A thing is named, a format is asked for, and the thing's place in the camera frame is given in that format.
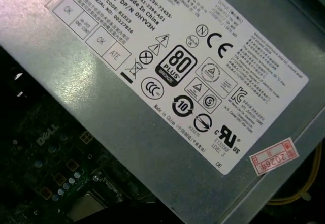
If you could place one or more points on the silver CPU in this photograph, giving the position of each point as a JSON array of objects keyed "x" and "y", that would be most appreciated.
[{"x": 87, "y": 207}]

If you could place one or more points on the grey power supply unit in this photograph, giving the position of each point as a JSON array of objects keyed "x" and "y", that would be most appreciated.
[{"x": 101, "y": 94}]

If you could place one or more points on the metal socket cover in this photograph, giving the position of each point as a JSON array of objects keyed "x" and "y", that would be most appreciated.
[{"x": 108, "y": 183}]

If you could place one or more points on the green motherboard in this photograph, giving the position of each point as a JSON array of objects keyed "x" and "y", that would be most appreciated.
[{"x": 38, "y": 173}]

